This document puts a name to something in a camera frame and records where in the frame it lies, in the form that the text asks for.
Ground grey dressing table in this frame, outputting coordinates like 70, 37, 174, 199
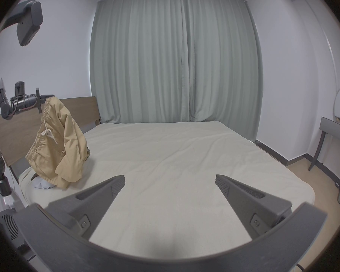
308, 116, 340, 187

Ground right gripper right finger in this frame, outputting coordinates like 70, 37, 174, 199
215, 175, 293, 242

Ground pale grey curtain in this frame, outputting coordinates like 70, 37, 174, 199
89, 0, 263, 141

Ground white garment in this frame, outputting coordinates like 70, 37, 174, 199
35, 178, 58, 190

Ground tan shorts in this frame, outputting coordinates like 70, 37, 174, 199
25, 96, 88, 190

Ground bed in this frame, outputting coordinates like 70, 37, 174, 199
0, 96, 315, 258

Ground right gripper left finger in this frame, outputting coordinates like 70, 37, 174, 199
45, 175, 125, 241

